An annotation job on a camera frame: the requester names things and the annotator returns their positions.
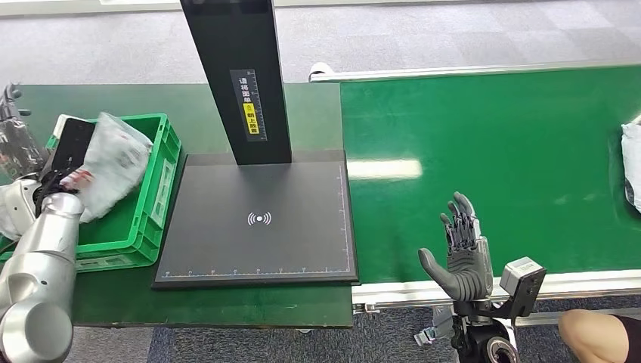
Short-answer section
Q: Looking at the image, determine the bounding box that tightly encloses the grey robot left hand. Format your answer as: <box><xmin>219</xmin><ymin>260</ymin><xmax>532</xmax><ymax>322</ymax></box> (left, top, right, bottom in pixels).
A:
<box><xmin>0</xmin><ymin>82</ymin><xmax>49</xmax><ymax>182</ymax></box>

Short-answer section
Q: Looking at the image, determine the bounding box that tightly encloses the black scanner column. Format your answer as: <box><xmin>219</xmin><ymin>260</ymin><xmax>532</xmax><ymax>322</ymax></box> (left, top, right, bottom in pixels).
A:
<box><xmin>179</xmin><ymin>0</ymin><xmax>293</xmax><ymax>166</ymax></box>

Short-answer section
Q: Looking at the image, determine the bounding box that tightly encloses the person's leg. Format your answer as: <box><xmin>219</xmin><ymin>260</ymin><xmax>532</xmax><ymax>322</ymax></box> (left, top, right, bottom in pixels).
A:
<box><xmin>557</xmin><ymin>308</ymin><xmax>641</xmax><ymax>363</ymax></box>

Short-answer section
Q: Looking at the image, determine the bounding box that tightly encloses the aluminium conveyor frame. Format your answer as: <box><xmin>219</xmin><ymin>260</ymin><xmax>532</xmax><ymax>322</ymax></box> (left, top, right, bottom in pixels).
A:
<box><xmin>308</xmin><ymin>60</ymin><xmax>641</xmax><ymax>330</ymax></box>

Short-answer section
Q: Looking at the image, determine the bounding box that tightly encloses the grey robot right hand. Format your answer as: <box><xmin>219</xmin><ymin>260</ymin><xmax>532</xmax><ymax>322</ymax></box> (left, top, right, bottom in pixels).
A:
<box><xmin>418</xmin><ymin>191</ymin><xmax>495</xmax><ymax>303</ymax></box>

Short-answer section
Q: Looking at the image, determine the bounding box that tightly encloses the white package with red print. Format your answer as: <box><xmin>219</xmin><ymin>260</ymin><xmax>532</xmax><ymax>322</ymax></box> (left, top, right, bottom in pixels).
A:
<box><xmin>62</xmin><ymin>112</ymin><xmax>154</xmax><ymax>225</ymax></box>

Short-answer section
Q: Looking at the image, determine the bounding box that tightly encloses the dark green table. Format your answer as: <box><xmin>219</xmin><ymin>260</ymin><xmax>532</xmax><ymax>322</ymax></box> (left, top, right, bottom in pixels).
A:
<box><xmin>10</xmin><ymin>82</ymin><xmax>354</xmax><ymax>330</ymax></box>

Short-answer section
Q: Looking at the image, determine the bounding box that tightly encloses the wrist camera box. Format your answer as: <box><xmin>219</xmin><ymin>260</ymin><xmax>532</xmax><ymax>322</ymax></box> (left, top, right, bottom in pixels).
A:
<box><xmin>499</xmin><ymin>256</ymin><xmax>547</xmax><ymax>320</ymax></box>
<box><xmin>47</xmin><ymin>113</ymin><xmax>97</xmax><ymax>176</ymax></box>

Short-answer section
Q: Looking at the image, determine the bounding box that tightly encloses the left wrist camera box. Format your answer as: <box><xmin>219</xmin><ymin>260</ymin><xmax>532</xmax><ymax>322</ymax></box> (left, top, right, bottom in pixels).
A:
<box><xmin>47</xmin><ymin>113</ymin><xmax>97</xmax><ymax>176</ymax></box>

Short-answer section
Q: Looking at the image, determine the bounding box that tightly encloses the black and yellow column label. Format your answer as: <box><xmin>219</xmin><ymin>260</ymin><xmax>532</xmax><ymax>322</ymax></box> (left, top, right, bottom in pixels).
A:
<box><xmin>229</xmin><ymin>68</ymin><xmax>268</xmax><ymax>143</ymax></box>

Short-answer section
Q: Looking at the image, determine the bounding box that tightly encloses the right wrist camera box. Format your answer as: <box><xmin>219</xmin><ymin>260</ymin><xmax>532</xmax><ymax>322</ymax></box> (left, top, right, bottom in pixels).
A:
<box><xmin>499</xmin><ymin>256</ymin><xmax>547</xmax><ymax>320</ymax></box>

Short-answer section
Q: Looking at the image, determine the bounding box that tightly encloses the green conveyor belt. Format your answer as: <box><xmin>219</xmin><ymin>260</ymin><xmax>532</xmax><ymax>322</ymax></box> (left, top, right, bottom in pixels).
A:
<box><xmin>340</xmin><ymin>64</ymin><xmax>641</xmax><ymax>284</ymax></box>

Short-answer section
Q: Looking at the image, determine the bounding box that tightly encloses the white plastic package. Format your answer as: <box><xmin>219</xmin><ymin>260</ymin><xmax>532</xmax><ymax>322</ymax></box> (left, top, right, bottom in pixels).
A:
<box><xmin>621</xmin><ymin>115</ymin><xmax>641</xmax><ymax>215</ymax></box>

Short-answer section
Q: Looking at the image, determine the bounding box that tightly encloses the green plastic crate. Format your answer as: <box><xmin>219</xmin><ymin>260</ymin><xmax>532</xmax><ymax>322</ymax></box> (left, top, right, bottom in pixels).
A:
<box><xmin>0</xmin><ymin>113</ymin><xmax>181</xmax><ymax>275</ymax></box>

